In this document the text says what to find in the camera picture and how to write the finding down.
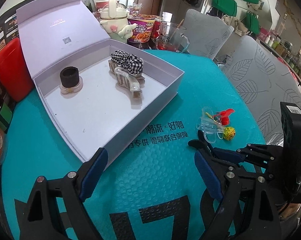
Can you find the purple instant noodle cup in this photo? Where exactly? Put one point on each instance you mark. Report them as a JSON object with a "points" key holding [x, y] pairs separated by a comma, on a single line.
{"points": [[140, 31]]}

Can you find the green tote bag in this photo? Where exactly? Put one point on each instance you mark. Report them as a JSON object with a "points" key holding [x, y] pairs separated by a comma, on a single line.
{"points": [[224, 2]]}

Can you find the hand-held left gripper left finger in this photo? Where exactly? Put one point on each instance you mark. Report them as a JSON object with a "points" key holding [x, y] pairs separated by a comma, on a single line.
{"points": [[94, 175]]}

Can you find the teal bubble mailer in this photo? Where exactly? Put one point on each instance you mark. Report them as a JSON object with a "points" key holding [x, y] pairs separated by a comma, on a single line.
{"points": [[153, 180]]}

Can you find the red drink can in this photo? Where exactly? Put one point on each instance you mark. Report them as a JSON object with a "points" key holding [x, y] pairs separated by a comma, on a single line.
{"points": [[155, 30]]}

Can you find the red canister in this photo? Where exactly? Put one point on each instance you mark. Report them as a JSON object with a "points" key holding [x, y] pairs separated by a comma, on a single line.
{"points": [[10, 67]]}

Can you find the row of jars on shelf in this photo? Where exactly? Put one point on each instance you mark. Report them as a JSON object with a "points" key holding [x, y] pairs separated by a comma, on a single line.
{"points": [[278, 42]]}

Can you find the white plush charm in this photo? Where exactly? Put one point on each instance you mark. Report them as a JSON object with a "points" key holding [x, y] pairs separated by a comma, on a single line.
{"points": [[128, 30]]}

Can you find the person's right hand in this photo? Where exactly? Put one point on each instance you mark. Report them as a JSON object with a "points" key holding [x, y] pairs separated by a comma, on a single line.
{"points": [[290, 210]]}

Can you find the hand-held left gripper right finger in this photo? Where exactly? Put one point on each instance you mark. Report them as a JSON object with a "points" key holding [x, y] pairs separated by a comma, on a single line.
{"points": [[206, 175]]}

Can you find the red rimmed bowl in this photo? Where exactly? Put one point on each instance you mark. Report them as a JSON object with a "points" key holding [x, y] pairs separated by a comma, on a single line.
{"points": [[103, 5]]}

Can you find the black printed food bag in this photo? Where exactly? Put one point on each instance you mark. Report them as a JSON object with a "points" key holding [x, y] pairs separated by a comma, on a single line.
{"points": [[13, 17]]}

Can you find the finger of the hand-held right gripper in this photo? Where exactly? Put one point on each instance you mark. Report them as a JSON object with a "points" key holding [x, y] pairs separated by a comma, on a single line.
{"points": [[226, 154], [255, 166]]}

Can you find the white gift box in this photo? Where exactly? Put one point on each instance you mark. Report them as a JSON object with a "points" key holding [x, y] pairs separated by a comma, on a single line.
{"points": [[90, 120]]}

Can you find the chair with grey leaf cover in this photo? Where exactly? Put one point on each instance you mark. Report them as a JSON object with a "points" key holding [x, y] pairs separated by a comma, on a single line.
{"points": [[265, 85], [208, 37]]}

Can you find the pearl claw hair clip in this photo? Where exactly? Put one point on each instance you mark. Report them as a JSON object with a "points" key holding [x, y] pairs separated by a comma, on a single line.
{"points": [[126, 82]]}

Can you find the red bow hair clip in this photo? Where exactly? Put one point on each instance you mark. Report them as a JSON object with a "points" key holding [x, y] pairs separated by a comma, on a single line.
{"points": [[225, 120]]}

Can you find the glass mug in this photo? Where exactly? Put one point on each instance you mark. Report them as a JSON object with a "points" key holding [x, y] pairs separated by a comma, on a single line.
{"points": [[173, 40]]}

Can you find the checkered scrunchie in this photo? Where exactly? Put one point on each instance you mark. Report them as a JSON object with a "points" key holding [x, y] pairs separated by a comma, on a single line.
{"points": [[126, 60]]}

